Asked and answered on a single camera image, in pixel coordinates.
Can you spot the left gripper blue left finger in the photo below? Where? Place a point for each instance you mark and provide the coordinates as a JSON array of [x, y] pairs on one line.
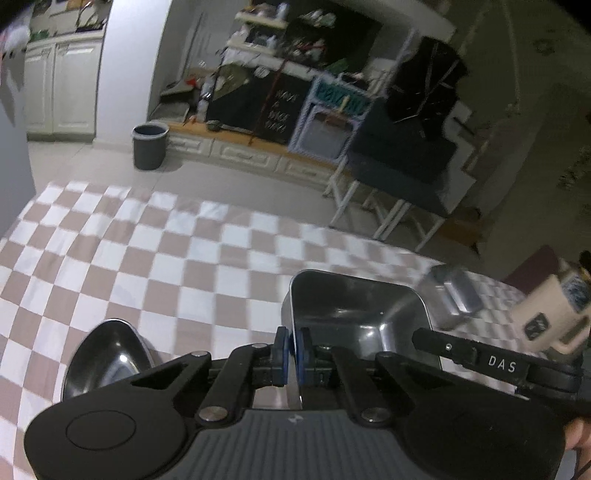
[[280, 357]]

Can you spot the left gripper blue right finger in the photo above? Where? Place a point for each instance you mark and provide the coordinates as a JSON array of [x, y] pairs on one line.
[[304, 357]]

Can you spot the square steel tray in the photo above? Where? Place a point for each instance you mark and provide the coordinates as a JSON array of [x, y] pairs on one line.
[[450, 296], [365, 316]]

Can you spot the cream electric kettle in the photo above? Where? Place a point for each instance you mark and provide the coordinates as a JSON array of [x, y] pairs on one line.
[[554, 319]]

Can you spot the maroon seat cushion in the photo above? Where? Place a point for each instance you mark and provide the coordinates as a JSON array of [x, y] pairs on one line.
[[534, 270]]

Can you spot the checkered tablecloth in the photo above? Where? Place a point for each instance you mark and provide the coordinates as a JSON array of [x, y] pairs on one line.
[[187, 274]]

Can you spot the round steel bowl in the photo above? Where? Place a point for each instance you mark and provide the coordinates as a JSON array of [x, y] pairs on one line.
[[111, 352]]

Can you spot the dark blue cushioned bench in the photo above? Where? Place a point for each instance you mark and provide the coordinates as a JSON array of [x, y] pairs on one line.
[[410, 173]]

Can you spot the poizon cardboard box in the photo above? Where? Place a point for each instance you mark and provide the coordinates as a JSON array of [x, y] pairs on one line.
[[332, 114]]

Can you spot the dark grey trash bin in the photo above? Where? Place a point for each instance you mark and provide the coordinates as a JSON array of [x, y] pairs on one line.
[[149, 145]]

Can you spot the black have a nice day sign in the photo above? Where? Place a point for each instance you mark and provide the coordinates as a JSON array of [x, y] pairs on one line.
[[281, 108]]

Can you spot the black vest on stand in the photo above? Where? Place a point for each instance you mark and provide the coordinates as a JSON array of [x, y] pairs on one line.
[[424, 88]]

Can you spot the white shelf rack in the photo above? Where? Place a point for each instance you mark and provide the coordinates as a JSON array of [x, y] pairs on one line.
[[257, 33]]

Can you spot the white kitchen cabinet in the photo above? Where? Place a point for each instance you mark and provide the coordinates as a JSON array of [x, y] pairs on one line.
[[60, 86]]

